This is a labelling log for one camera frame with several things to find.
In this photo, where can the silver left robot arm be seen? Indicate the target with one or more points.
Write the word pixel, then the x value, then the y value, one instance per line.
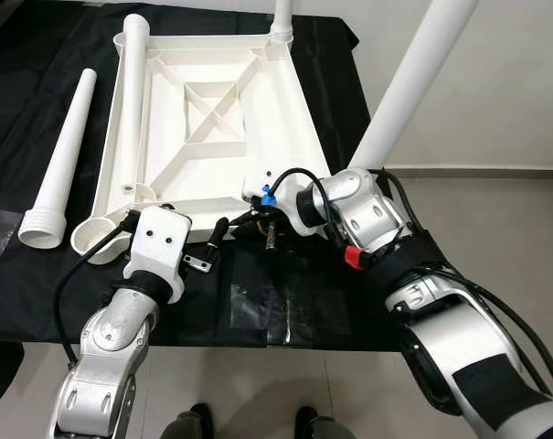
pixel 121 329

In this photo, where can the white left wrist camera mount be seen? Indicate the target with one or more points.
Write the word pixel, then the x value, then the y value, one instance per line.
pixel 162 238

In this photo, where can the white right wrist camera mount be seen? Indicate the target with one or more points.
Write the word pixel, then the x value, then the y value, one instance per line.
pixel 256 186

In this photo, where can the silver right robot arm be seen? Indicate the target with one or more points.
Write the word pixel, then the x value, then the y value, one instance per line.
pixel 459 338

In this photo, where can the white plastic table top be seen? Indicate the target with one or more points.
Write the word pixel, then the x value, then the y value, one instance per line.
pixel 285 146

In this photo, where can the grey right robot leg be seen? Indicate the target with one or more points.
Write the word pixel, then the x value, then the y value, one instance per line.
pixel 317 425

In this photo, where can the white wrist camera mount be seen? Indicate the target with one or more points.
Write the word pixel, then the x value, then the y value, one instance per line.
pixel 256 186
pixel 162 238

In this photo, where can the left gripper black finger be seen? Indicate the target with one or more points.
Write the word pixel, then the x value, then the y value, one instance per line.
pixel 219 233

